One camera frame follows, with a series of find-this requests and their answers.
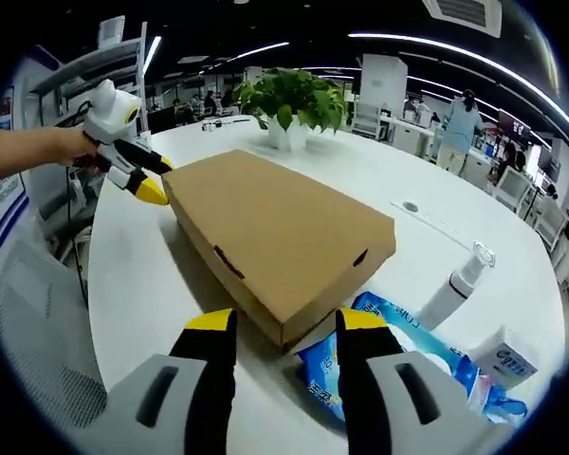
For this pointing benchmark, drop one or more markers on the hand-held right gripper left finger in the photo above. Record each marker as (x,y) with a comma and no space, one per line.
(204,360)

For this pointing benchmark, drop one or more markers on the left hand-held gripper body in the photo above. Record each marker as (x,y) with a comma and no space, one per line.
(106,118)

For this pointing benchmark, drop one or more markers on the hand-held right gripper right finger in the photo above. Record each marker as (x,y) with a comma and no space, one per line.
(365,360)

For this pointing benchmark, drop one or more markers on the blue soft tissue pack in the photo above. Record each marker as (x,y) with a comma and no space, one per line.
(322,374)

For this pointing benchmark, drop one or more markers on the white bottle clear cap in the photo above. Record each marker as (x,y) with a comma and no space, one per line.
(448,294)

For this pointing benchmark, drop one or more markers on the brown cardboard shoe box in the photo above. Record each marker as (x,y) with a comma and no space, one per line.
(275,223)

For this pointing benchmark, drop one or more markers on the small white carton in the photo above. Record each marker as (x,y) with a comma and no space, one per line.
(507,360)

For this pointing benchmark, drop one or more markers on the person's left hand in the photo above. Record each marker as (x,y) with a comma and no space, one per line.
(78,147)

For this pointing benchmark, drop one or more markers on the grey metal shelf rack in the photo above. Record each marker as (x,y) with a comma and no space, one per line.
(95,59)

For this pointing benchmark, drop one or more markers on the small white black device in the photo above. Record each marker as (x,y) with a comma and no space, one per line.
(211,125)

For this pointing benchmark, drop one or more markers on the white ribbed bin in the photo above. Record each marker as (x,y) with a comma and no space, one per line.
(111,30)

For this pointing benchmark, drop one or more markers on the white plant pot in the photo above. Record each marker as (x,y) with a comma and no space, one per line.
(289,137)

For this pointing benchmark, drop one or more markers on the green leafy plant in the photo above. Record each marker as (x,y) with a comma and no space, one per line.
(294,95)

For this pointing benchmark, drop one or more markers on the grey mesh office chair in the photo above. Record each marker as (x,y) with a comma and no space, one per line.
(33,341)

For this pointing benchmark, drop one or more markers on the white office chair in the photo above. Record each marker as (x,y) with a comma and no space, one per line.
(547,223)
(512,187)
(367,118)

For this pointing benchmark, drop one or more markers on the white square pillar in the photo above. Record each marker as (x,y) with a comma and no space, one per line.
(384,85)

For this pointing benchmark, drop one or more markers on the long ceiling light strip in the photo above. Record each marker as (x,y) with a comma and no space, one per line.
(384,36)

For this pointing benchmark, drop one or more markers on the ceiling air conditioner vent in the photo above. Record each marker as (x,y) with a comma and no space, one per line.
(464,14)

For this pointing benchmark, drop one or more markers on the dark red wall screen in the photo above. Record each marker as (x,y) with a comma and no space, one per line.
(512,124)

